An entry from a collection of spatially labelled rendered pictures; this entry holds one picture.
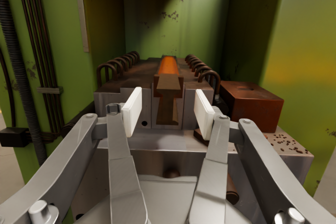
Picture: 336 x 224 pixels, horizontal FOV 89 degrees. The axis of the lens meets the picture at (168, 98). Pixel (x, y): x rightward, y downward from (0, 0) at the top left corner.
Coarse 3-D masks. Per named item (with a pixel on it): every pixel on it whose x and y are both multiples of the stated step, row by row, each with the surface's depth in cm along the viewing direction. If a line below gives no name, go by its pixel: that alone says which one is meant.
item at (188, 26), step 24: (144, 0) 66; (168, 0) 66; (192, 0) 66; (216, 0) 66; (144, 24) 69; (168, 24) 69; (192, 24) 69; (216, 24) 69; (144, 48) 72; (168, 48) 72; (192, 48) 72; (216, 48) 72
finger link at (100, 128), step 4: (120, 104) 18; (120, 108) 17; (100, 120) 14; (104, 120) 15; (96, 124) 14; (100, 124) 14; (104, 124) 14; (96, 128) 14; (100, 128) 14; (104, 128) 14; (92, 132) 14; (96, 132) 14; (100, 132) 14; (104, 132) 14; (92, 136) 14; (96, 136) 14; (100, 136) 14; (104, 136) 14
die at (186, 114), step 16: (144, 64) 50; (160, 64) 45; (176, 64) 46; (112, 80) 36; (128, 80) 32; (144, 80) 33; (192, 80) 33; (96, 96) 29; (112, 96) 29; (128, 96) 28; (144, 96) 28; (192, 96) 28; (208, 96) 28; (96, 112) 30; (144, 112) 29; (192, 112) 29; (160, 128) 31; (176, 128) 30; (192, 128) 30
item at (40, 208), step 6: (36, 204) 7; (42, 204) 7; (30, 210) 7; (36, 210) 7; (42, 210) 7; (48, 210) 7; (54, 210) 7; (30, 216) 7; (36, 216) 7; (42, 216) 7; (48, 216) 7; (54, 216) 7; (36, 222) 7; (42, 222) 7; (48, 222) 7; (54, 222) 7; (60, 222) 7
